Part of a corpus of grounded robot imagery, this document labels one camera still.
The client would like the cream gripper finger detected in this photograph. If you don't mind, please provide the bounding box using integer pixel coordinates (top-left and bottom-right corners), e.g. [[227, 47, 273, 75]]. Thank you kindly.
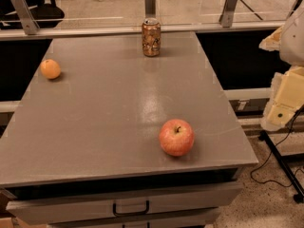
[[258, 27, 283, 51]]

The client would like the orange fruit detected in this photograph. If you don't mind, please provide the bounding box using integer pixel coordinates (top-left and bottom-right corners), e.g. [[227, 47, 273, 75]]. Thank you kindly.
[[40, 59, 61, 80]]

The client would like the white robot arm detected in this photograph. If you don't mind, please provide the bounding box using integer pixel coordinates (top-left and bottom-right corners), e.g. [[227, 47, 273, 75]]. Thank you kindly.
[[259, 7, 304, 131]]

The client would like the black stand leg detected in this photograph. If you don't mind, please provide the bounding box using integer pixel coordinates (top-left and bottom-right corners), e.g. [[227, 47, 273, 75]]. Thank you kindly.
[[258, 130, 304, 203]]

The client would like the red apple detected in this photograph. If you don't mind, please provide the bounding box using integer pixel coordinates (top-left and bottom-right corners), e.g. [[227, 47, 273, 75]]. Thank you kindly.
[[159, 119, 195, 157]]

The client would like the brown soda can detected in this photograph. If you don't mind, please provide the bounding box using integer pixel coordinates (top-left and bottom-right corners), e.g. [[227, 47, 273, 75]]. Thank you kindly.
[[142, 17, 161, 57]]

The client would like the black office chair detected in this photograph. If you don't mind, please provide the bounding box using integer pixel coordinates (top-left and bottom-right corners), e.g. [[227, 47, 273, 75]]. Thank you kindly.
[[0, 0, 65, 29]]

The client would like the grey cabinet drawer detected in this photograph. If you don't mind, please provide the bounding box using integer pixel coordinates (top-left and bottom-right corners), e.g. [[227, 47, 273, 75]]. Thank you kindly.
[[7, 181, 242, 224]]

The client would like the right metal bracket post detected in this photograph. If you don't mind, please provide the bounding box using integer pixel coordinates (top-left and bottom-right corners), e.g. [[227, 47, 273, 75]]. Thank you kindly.
[[219, 0, 238, 28]]

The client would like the metal bracket post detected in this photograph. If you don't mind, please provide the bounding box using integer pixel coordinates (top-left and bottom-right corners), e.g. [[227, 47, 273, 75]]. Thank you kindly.
[[219, 0, 238, 28], [10, 0, 39, 35], [144, 0, 156, 17]]

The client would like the grey horizontal rail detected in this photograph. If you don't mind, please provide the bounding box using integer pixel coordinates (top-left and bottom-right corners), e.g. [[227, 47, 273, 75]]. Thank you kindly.
[[0, 21, 285, 41]]

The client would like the black floor cable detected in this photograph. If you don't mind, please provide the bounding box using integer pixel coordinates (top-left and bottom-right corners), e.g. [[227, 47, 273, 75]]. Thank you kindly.
[[250, 104, 304, 188]]

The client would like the middle metal bracket post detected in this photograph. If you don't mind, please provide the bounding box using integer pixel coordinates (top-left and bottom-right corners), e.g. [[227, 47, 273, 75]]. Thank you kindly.
[[144, 0, 156, 17]]

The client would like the black drawer handle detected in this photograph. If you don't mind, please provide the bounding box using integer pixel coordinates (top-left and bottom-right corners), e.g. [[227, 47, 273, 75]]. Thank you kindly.
[[112, 200, 150, 218]]

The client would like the left metal bracket post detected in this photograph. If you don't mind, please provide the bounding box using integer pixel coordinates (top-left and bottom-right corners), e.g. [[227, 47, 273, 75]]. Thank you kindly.
[[10, 0, 39, 35]]

